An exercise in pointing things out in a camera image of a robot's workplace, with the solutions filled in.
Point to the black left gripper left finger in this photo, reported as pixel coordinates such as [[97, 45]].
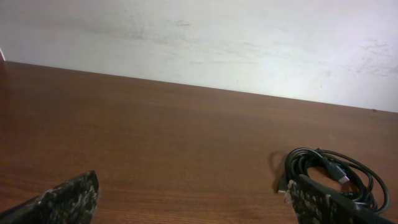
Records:
[[74, 201]]

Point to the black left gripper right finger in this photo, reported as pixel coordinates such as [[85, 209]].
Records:
[[314, 203]]

